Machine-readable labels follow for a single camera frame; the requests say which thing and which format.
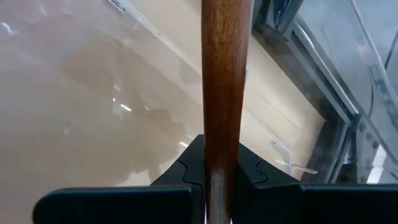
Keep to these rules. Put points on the black metal table frame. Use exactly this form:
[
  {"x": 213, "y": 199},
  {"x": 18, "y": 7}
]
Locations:
[{"x": 311, "y": 81}]

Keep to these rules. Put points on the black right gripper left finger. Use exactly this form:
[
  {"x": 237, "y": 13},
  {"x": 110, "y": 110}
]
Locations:
[{"x": 155, "y": 205}]

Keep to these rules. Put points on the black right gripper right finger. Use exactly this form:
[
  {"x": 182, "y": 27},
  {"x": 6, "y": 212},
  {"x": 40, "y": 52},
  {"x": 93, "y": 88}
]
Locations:
[{"x": 295, "y": 205}]

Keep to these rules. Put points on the clear plastic bin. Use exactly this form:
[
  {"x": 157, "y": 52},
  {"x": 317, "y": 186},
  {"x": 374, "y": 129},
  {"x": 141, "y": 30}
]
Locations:
[{"x": 93, "y": 93}]

